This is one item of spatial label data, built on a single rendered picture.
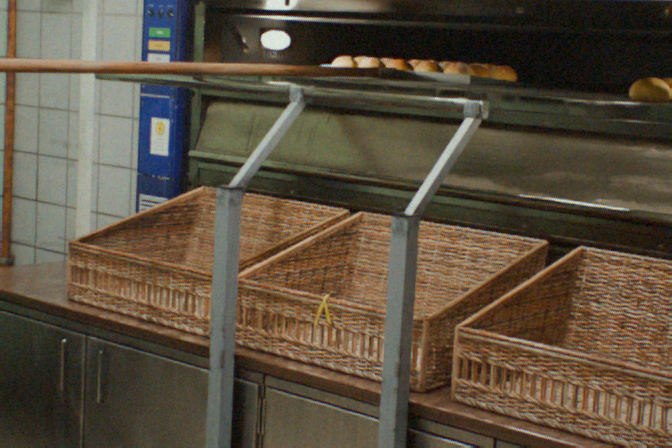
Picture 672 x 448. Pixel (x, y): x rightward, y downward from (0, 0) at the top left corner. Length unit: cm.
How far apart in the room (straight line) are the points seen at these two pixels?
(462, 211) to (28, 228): 172
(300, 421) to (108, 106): 153
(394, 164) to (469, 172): 23
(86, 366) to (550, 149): 126
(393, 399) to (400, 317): 16
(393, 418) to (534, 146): 81
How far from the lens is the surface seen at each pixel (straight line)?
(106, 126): 399
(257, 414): 287
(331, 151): 335
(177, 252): 361
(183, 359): 301
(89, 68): 294
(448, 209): 314
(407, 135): 322
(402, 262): 247
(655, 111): 285
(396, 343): 250
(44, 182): 425
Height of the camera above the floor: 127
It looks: 7 degrees down
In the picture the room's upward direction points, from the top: 3 degrees clockwise
